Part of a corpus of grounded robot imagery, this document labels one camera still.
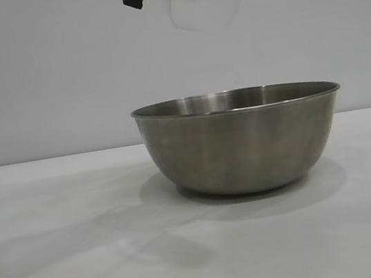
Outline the stainless steel mixing bowl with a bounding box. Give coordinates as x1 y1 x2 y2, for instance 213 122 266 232
128 73 355 210

